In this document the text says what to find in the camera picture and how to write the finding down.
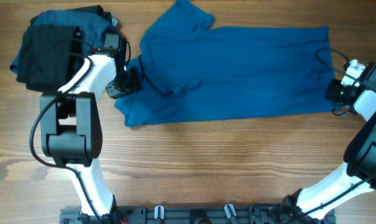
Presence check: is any navy blue folded garment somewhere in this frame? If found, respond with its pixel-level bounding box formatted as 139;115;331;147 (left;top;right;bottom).
10;17;118;74

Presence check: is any blue polo shirt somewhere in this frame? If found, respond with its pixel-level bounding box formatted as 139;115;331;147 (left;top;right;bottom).
115;1;334;127

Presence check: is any left black cable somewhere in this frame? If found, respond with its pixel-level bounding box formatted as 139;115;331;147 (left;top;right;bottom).
29;37;129;224

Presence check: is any right black cable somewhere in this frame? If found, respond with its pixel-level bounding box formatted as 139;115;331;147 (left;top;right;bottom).
315;47;376;218

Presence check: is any black cable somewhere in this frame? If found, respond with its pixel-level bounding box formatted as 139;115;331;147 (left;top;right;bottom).
315;47;376;218
29;37;129;224

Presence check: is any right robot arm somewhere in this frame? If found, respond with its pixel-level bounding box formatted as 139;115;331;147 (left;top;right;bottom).
278;60;376;223

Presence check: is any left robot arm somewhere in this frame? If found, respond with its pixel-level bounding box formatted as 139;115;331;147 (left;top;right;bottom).
29;33;140;223

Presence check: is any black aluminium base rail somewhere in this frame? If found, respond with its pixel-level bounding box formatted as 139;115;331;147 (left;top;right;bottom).
59;204;337;224

